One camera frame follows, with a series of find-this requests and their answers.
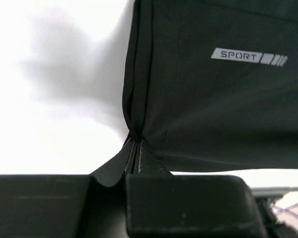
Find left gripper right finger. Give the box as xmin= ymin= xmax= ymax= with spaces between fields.
xmin=125 ymin=141 xmax=268 ymax=238

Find black sport shorts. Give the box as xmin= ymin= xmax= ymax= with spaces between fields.
xmin=123 ymin=0 xmax=298 ymax=172

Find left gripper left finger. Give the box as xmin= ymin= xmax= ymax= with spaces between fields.
xmin=0 ymin=139 xmax=137 ymax=238

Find aluminium front rail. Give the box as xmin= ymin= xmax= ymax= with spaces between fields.
xmin=251 ymin=186 xmax=298 ymax=198

